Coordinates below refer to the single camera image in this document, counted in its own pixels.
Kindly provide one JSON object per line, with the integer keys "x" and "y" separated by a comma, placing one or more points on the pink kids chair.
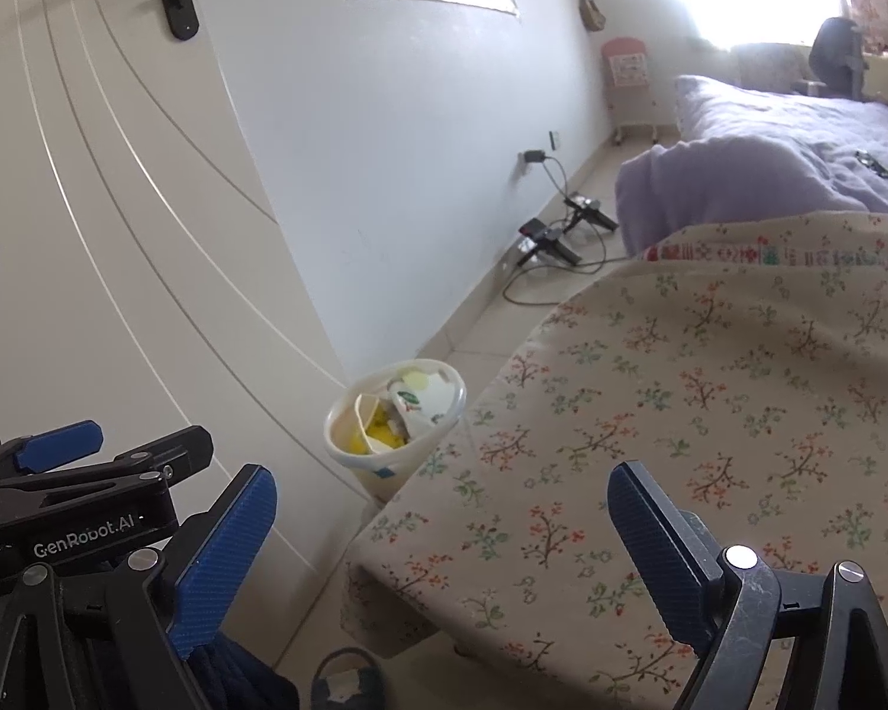
{"x": 628, "y": 87}

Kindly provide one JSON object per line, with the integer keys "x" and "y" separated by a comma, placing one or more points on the slipper on floor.
{"x": 348, "y": 679}

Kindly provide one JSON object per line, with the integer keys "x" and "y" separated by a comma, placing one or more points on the black item on bed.
{"x": 871, "y": 163}

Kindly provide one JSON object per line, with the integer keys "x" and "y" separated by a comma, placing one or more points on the black wall charger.
{"x": 534, "y": 156}

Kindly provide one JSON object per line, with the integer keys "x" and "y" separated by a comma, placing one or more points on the floral beige bedspread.
{"x": 745, "y": 365}

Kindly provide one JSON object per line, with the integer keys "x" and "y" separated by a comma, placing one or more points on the lavender quilt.
{"x": 746, "y": 155}

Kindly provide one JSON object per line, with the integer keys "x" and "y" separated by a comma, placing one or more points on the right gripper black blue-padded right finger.
{"x": 730, "y": 606}

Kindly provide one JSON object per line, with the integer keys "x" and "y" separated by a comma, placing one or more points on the black device on floor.
{"x": 542, "y": 239}

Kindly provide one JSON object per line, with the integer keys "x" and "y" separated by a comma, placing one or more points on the white door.
{"x": 145, "y": 282}

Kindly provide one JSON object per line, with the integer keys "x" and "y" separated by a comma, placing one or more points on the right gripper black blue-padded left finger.
{"x": 121, "y": 637}

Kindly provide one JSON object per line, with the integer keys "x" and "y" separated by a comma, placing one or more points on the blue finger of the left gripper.
{"x": 51, "y": 449}

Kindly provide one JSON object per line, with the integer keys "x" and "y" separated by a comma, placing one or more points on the black office chair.
{"x": 837, "y": 62}

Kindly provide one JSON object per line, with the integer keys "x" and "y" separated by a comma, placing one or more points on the hanging brown wall item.
{"x": 591, "y": 16}

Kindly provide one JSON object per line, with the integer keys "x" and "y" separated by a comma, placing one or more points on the white trash bin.
{"x": 384, "y": 427}

